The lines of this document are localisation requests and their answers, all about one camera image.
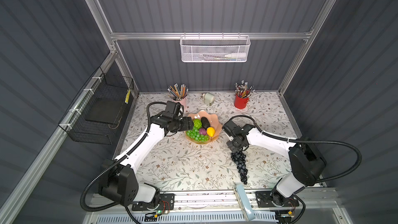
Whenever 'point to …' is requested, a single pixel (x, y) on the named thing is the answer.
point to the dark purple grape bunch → (239, 158)
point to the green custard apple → (197, 123)
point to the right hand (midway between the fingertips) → (236, 145)
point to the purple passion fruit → (202, 131)
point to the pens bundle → (242, 90)
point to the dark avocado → (205, 122)
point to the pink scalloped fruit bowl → (214, 122)
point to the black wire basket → (95, 116)
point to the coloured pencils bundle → (179, 93)
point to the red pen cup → (239, 102)
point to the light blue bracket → (243, 199)
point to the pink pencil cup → (183, 102)
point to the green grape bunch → (194, 134)
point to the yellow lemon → (210, 130)
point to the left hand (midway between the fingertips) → (188, 124)
